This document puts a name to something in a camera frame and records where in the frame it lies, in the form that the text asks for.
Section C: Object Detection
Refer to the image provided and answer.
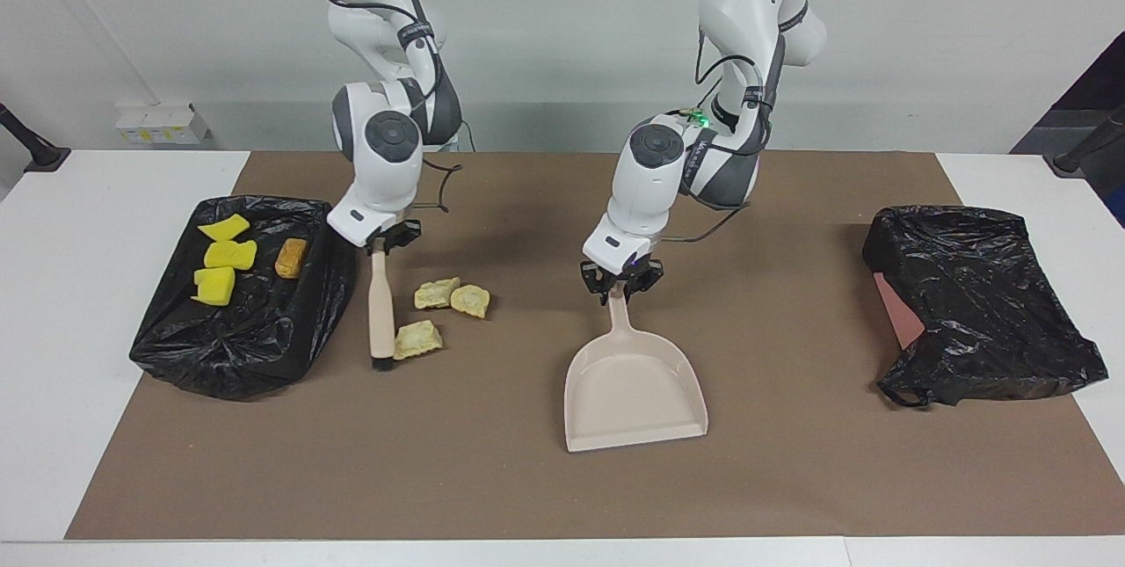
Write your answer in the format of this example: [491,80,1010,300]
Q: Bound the beige foam chunk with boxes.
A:
[414,277,461,311]
[392,319,445,361]
[449,284,491,320]

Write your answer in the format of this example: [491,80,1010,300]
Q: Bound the beige hand brush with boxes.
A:
[367,244,399,374]

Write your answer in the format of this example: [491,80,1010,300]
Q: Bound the orange-brown sponge lump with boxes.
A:
[274,238,311,280]

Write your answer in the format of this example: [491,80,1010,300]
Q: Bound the beige plastic dustpan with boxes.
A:
[563,289,709,454]

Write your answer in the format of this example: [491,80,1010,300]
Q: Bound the yellow sponge piece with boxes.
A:
[192,266,237,307]
[198,214,252,243]
[203,239,259,271]

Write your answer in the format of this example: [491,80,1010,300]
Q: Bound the black bag lined trash bin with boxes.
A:
[129,194,358,402]

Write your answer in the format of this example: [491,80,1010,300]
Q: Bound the black bag bin with pink box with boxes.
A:
[861,205,1110,411]

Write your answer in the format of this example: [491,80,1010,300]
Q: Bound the brown table mat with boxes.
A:
[64,150,1125,542]

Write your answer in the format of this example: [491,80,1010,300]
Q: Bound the pink box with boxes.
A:
[873,273,926,349]

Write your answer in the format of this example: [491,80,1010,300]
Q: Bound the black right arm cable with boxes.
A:
[318,0,465,216]

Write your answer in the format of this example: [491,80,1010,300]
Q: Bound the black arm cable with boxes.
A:
[693,20,776,244]
[318,0,465,216]

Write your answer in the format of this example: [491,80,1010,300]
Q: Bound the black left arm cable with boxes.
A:
[693,20,776,244]

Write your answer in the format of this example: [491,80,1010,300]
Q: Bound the white wall socket box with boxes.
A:
[115,103,213,147]

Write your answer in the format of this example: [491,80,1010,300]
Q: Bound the black camera stand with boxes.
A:
[1052,105,1125,178]
[0,103,72,173]

